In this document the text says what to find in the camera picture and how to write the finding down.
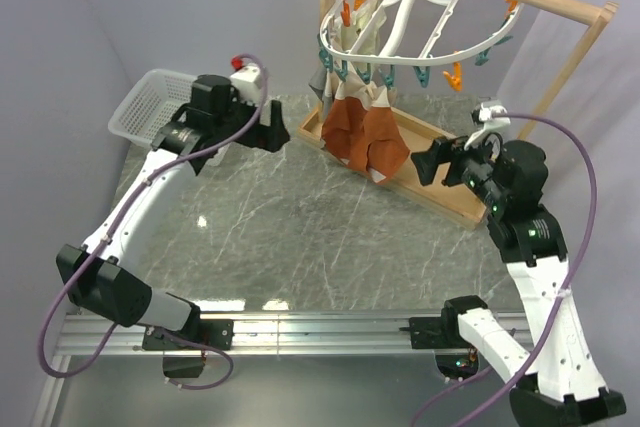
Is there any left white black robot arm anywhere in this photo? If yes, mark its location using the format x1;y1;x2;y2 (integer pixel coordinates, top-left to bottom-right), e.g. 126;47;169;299
56;63;290;349

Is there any white plastic perforated basket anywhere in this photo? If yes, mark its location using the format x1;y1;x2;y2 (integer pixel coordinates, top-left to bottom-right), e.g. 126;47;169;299
108;69;202;155

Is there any grey underwear with white waistband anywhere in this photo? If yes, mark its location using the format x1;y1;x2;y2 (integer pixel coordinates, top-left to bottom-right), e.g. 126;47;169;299
309;66;333;118

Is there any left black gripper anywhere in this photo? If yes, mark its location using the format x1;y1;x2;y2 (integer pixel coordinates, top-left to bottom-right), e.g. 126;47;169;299
213;90;288;152

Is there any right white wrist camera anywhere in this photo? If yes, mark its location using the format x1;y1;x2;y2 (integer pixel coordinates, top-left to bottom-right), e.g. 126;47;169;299
472;101;511;133

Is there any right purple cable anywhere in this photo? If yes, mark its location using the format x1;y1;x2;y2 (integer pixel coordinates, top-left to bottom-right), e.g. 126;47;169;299
409;113;599;427

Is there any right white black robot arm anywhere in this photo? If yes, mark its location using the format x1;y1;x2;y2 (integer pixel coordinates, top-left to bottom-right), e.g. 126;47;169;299
411;137;627;426

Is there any orange underwear with beige waistband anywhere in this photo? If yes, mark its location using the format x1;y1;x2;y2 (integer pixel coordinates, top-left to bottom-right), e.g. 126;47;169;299
321;66;410;184

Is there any wooden clothes rack with tray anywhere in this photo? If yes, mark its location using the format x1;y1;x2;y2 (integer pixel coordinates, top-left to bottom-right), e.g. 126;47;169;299
298;0;618;229

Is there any pale yellow hanging underwear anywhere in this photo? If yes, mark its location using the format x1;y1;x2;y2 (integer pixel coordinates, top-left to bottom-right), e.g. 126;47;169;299
341;0;386;55

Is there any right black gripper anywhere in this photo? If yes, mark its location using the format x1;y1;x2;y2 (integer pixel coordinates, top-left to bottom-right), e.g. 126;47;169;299
410;127;508;210

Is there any aluminium mounting rail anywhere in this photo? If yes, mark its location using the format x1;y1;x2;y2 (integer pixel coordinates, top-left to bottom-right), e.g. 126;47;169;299
54;311;533;357

